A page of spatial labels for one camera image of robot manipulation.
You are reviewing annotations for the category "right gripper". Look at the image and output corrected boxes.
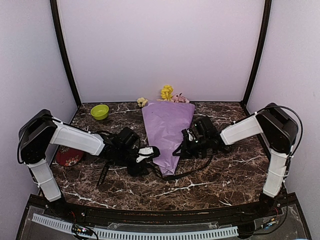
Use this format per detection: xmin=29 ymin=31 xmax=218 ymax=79
xmin=173 ymin=134 xmax=210 ymax=159

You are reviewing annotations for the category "black printed ribbon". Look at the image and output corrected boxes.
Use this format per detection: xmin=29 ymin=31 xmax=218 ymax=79
xmin=96 ymin=154 xmax=213 ymax=187

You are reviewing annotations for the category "pink wrapping paper sheet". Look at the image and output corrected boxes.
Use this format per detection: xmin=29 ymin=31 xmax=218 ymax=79
xmin=141 ymin=101 xmax=196 ymax=176

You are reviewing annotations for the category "yellow daisy bunch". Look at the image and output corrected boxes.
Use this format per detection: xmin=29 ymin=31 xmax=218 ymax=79
xmin=136 ymin=97 xmax=149 ymax=108

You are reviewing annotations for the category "yellow rose stem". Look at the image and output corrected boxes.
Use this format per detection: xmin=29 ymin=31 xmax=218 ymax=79
xmin=158 ymin=85 xmax=174 ymax=102

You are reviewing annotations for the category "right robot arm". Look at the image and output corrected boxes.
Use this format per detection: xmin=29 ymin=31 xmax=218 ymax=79
xmin=172 ymin=103 xmax=303 ymax=198

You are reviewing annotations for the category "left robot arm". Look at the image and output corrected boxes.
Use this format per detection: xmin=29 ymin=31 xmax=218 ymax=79
xmin=17 ymin=109 xmax=160 ymax=218

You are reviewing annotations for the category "green plastic bowl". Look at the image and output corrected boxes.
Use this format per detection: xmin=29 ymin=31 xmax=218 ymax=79
xmin=90 ymin=104 xmax=109 ymax=121

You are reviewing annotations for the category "red floral dish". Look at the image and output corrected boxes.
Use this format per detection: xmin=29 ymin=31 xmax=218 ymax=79
xmin=55 ymin=146 xmax=85 ymax=167

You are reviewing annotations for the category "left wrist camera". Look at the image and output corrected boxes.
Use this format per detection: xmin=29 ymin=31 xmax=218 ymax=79
xmin=117 ymin=127 xmax=139 ymax=149

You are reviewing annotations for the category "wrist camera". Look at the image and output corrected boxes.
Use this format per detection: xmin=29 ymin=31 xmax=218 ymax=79
xmin=117 ymin=127 xmax=139 ymax=149
xmin=194 ymin=116 xmax=218 ymax=139

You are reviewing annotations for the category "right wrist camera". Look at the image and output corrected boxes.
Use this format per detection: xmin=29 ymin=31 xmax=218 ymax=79
xmin=194 ymin=116 xmax=218 ymax=139

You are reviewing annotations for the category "white slotted cable duct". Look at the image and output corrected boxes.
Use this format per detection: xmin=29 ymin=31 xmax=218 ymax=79
xmin=31 ymin=213 xmax=239 ymax=240

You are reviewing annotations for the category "black front rail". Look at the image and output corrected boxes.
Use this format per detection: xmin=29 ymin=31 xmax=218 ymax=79
xmin=27 ymin=193 xmax=298 ymax=227

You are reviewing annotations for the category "right black frame post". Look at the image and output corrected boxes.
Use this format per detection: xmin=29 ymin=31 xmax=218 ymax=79
xmin=240 ymin=0 xmax=272 ymax=115

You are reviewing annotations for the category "black frame post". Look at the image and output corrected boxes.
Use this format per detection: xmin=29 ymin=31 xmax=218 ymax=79
xmin=240 ymin=0 xmax=272 ymax=115
xmin=49 ymin=0 xmax=82 ymax=108

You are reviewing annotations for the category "left black frame post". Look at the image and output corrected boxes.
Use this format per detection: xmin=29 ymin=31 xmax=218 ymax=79
xmin=49 ymin=0 xmax=82 ymax=108

